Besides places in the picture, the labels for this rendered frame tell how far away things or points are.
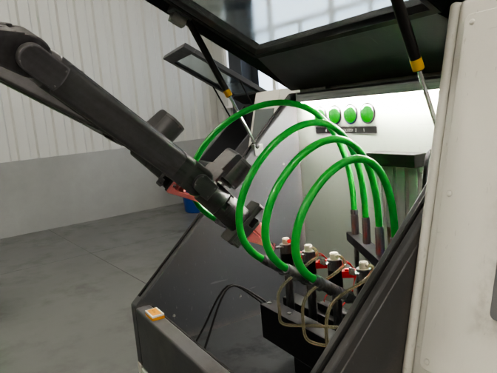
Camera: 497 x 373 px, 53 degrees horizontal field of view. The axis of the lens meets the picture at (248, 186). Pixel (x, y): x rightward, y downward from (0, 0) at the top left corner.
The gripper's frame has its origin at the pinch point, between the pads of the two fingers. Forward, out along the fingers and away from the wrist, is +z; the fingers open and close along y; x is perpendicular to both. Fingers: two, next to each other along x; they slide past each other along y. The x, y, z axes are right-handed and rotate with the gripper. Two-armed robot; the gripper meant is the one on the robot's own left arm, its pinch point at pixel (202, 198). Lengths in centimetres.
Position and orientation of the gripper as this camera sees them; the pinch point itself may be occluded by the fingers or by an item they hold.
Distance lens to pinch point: 112.6
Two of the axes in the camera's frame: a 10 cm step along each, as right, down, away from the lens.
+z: 7.6, 6.2, -1.9
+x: -6.2, 7.8, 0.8
